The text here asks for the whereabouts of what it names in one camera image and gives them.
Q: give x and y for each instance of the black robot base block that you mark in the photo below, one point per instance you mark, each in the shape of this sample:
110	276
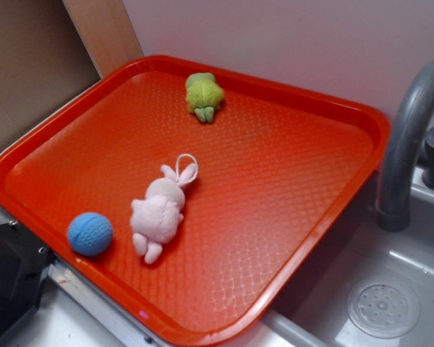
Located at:
24	262

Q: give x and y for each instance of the blue textured ball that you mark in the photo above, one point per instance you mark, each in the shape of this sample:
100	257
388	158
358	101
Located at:
90	234

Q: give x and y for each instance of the red plastic tray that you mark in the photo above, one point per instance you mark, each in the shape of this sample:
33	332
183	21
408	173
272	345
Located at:
276	168

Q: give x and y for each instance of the pink plush bunny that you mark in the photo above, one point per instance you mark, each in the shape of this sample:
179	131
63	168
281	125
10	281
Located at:
155	219

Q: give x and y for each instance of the green plush toy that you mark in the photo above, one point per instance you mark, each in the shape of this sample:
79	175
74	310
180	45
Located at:
203	96

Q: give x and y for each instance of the wooden board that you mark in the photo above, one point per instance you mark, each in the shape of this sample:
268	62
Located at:
106	32

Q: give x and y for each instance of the grey toy sink basin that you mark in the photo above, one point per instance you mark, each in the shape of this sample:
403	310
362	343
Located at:
362	286

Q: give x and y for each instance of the grey toy faucet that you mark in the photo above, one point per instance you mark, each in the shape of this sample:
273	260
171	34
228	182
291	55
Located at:
412	137

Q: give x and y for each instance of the brown cardboard panel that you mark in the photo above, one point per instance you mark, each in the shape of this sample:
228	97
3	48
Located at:
43	64

